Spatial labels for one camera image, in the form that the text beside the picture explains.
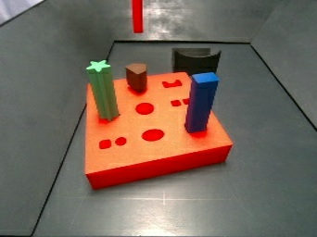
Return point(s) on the red arch block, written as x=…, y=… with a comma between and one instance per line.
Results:
x=137, y=4

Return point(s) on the red shape sorter board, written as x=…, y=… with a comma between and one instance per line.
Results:
x=145, y=143

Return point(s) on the blue square block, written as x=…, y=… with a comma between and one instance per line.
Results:
x=203, y=88

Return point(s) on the brown rounded block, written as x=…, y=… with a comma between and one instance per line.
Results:
x=137, y=77

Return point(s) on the green star block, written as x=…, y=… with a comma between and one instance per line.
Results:
x=103, y=91

